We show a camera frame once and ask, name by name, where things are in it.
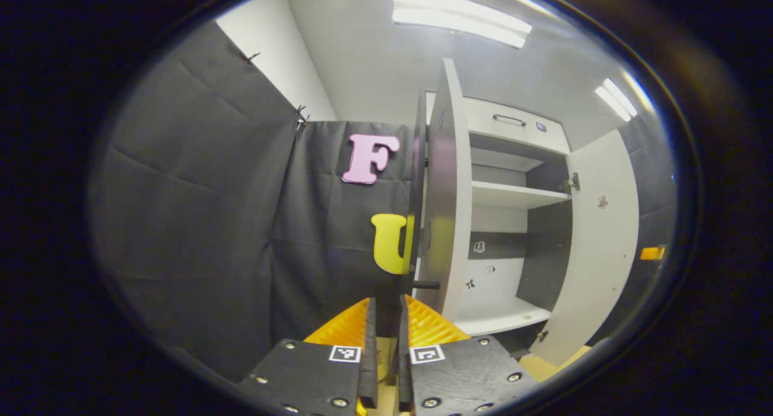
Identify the black backdrop cloth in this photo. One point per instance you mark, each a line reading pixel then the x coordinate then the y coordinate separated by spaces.
pixel 199 223

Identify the beige cabinet drawer front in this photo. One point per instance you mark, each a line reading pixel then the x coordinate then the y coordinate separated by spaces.
pixel 477 117

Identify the beige cabinet door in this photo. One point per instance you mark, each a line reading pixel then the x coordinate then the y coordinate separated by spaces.
pixel 598 253
pixel 450 192

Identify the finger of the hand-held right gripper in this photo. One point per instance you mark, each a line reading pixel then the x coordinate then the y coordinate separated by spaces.
pixel 652 253

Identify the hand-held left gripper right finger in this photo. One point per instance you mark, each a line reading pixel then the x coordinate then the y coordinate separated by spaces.
pixel 403 368

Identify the beige cabinet inner shelf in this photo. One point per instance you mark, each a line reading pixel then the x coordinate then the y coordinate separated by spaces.
pixel 507 194

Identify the beige double-door shoe cabinet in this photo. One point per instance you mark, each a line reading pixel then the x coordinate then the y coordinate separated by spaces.
pixel 546 253

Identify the large ceiling light panel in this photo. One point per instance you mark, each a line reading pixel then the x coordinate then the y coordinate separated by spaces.
pixel 459 17

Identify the small ceiling light panel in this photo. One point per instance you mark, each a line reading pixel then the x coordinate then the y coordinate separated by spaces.
pixel 616 99

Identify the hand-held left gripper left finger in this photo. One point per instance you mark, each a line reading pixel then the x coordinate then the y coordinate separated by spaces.
pixel 370 368

